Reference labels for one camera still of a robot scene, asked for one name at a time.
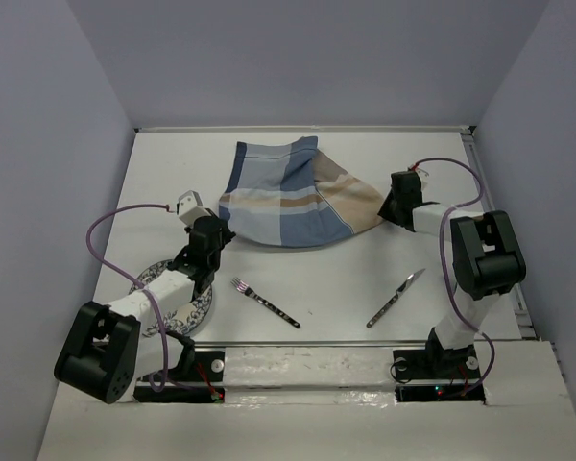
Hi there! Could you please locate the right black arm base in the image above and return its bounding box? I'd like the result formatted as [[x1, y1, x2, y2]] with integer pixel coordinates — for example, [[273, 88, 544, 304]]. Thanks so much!
[[390, 346, 486, 403]]

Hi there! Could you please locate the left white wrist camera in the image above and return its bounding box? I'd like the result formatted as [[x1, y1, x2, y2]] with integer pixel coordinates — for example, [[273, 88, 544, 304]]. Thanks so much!
[[176, 190, 211, 227]]

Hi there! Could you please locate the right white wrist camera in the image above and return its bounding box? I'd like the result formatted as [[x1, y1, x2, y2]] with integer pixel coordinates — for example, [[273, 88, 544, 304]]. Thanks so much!
[[415, 168, 429, 190]]

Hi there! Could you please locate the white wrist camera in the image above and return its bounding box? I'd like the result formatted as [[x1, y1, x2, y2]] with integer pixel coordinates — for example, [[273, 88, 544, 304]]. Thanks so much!
[[415, 168, 429, 190], [176, 190, 211, 227]]

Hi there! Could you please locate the silver fork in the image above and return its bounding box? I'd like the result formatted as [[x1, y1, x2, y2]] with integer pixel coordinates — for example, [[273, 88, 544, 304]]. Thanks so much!
[[230, 278, 301, 329]]

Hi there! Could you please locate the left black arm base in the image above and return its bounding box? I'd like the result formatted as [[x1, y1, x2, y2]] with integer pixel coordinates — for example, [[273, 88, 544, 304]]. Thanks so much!
[[132, 349, 226, 404]]

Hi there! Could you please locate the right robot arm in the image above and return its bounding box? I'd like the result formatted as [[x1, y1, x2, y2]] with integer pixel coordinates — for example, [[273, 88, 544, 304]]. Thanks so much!
[[378, 170, 526, 384]]

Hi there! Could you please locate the blue floral ceramic plate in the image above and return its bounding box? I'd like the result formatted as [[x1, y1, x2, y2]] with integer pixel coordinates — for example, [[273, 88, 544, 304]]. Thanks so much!
[[129, 259, 213, 336]]

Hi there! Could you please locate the silver table knife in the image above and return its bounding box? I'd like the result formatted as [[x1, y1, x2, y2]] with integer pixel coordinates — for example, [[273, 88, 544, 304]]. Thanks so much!
[[366, 268, 426, 328]]

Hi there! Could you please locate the blue beige plaid cloth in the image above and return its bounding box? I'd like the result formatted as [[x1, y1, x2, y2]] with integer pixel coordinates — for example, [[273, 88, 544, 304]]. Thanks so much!
[[219, 136, 384, 248]]

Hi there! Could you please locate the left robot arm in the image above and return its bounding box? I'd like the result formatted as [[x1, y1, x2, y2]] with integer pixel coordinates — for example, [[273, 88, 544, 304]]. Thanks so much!
[[54, 215, 234, 404]]

